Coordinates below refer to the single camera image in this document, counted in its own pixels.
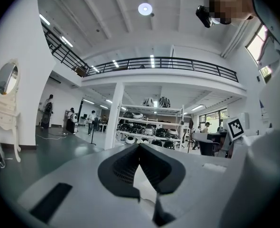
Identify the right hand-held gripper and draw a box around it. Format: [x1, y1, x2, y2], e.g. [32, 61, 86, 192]
[192, 117, 245, 158]

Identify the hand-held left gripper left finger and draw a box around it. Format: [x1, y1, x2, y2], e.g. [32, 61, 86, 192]
[18, 143, 155, 228]

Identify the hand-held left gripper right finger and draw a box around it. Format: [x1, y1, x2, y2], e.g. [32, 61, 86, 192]
[140, 143, 244, 228]

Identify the person's right forearm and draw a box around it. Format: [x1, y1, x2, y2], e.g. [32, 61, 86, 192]
[220, 127, 280, 228]

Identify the group of black white helmets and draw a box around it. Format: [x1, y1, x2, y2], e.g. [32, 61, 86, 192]
[119, 111, 180, 150]

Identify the white metal shelf rack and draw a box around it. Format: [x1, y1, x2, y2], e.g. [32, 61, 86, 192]
[116, 103, 187, 150]

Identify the black mezzanine railing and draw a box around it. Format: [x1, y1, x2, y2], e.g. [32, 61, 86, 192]
[41, 20, 239, 83]

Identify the white pillar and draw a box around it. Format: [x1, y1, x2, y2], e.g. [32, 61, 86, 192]
[104, 82, 125, 151]

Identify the window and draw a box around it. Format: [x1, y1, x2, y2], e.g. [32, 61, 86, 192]
[246, 24, 274, 78]

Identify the white ornate vanity table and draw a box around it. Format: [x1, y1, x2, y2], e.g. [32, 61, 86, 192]
[0, 58, 22, 163]

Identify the person's head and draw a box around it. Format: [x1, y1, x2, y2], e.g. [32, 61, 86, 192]
[206, 0, 256, 25]

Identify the oval vanity mirror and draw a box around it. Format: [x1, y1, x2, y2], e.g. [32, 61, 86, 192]
[0, 62, 19, 95]

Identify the round ceiling light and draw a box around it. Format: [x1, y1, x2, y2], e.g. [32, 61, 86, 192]
[138, 3, 153, 16]

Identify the black head camera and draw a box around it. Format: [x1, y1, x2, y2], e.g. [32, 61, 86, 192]
[195, 5, 213, 29]

